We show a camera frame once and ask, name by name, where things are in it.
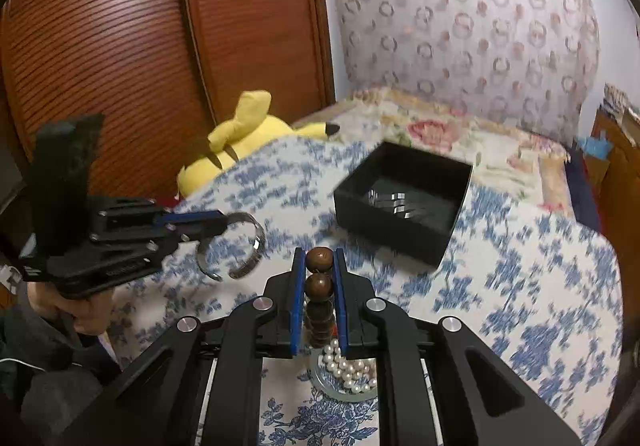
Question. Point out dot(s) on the shiny silver bangle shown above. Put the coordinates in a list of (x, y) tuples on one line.
[(392, 203)]

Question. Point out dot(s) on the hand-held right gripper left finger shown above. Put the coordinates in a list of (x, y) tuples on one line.
[(298, 306)]

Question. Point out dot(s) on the floral lace curtain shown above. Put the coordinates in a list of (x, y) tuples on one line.
[(465, 35)]

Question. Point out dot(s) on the pink floral bedsheet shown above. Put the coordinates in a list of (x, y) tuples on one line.
[(450, 130)]

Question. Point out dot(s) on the brown wooden cabinet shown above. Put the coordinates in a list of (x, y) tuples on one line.
[(617, 175)]

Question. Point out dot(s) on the person's left forearm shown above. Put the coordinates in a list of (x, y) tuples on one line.
[(40, 366)]

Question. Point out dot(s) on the yellow plush toy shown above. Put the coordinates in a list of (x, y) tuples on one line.
[(250, 133)]

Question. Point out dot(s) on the brown wooden wardrobe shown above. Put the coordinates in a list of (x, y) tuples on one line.
[(125, 50)]

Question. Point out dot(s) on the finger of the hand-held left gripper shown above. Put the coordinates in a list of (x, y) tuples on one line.
[(150, 246), (192, 222)]

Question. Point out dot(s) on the person's left hand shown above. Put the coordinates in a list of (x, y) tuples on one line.
[(85, 313)]

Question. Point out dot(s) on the blue floral blanket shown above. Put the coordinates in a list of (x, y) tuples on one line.
[(525, 286)]

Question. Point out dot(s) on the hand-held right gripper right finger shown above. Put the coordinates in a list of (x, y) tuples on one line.
[(341, 306)]

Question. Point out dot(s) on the light blue cloth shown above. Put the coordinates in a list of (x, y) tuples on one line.
[(592, 144)]

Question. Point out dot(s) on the black square box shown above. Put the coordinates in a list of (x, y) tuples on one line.
[(425, 226)]

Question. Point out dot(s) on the dark navy cloth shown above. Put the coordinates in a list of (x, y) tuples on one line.
[(582, 196)]

